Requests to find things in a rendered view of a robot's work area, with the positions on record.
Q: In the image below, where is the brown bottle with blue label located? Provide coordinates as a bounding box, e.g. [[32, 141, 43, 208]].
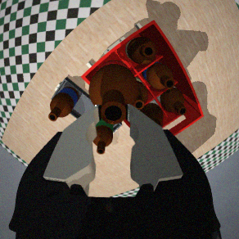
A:
[[48, 87, 79, 121]]

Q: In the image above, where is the brown bottle with red label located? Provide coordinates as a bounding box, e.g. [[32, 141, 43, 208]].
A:
[[88, 60, 139, 124]]

